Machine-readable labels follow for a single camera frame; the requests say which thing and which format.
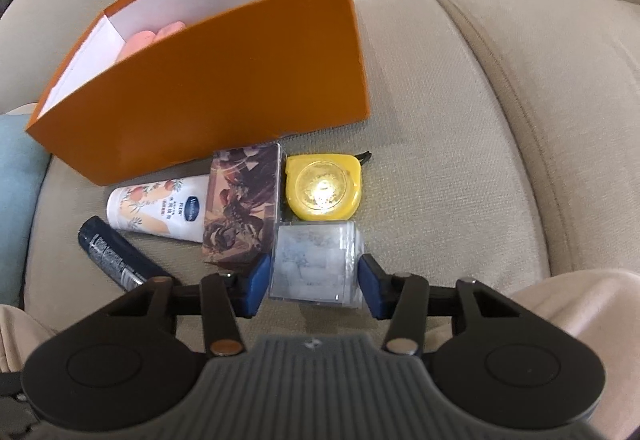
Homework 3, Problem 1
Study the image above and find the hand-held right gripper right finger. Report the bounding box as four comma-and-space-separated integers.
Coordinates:
357, 254, 528, 356

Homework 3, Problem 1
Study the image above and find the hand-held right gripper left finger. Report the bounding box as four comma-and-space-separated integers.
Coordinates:
102, 254, 273, 357

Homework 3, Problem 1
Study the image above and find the clear plastic cube box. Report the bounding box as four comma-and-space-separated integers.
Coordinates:
268, 219, 365, 310

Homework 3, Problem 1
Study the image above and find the dark patterned card box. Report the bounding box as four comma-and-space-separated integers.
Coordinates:
201, 143, 286, 270

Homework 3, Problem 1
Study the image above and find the yellow tape measure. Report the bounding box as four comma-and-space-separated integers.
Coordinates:
285, 151, 375, 222

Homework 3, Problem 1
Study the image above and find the white hand cream tube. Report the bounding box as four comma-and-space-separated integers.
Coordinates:
106, 174, 211, 243

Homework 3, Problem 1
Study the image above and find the dark blue spray can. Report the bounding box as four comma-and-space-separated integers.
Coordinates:
77, 216, 176, 292

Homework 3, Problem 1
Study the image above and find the orange cardboard box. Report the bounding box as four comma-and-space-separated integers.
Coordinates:
26, 0, 372, 187

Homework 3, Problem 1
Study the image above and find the large pink bottle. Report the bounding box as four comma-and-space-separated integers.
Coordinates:
116, 29, 163, 66

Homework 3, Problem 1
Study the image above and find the small pink bottle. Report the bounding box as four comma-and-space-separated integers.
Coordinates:
155, 22, 188, 42

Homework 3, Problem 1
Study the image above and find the person's right leg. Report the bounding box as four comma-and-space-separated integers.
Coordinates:
505, 267, 640, 440

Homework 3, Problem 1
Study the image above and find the person's leg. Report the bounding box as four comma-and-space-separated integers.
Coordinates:
505, 267, 640, 440
0, 304, 61, 373

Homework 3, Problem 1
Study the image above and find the person's left leg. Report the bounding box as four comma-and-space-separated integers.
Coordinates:
0, 304, 61, 373

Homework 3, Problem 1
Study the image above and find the light blue pillow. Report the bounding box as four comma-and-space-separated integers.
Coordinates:
0, 114, 51, 308

